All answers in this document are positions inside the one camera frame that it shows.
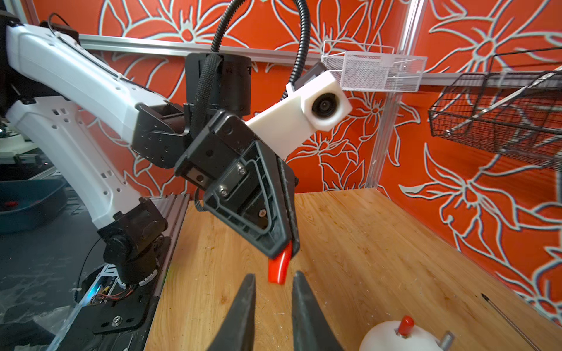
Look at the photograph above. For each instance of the metal screw back right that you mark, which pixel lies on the metal screw back right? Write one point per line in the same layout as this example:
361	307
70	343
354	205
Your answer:
446	341

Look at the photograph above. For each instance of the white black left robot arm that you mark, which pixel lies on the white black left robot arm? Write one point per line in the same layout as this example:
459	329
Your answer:
200	90

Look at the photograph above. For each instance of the white dome screw fixture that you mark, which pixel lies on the white dome screw fixture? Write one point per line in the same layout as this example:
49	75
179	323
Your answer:
384	336

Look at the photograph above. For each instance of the black wire wall basket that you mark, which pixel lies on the black wire wall basket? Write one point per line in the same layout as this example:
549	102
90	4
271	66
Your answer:
514	109

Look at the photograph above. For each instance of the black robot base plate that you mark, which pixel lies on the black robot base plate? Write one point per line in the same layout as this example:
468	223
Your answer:
125	324

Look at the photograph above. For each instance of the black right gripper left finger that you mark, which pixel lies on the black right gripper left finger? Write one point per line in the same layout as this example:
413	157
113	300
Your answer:
237	331

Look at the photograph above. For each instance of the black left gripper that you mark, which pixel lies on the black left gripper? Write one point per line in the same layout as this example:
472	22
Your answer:
244	183

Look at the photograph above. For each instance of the orange handled long screwdriver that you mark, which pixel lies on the orange handled long screwdriver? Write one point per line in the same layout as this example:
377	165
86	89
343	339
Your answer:
511	323

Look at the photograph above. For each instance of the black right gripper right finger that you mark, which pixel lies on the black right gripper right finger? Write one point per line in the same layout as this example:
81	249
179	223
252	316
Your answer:
311	330

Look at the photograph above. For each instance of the clear plastic wall bin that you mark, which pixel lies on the clear plastic wall bin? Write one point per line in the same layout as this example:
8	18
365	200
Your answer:
371	67

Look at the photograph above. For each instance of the blue plastic bin outside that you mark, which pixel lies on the blue plastic bin outside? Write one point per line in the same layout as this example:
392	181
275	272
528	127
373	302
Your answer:
29	204

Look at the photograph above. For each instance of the red screw protection sleeve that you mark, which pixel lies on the red screw protection sleeve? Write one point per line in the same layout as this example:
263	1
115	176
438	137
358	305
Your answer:
406	327

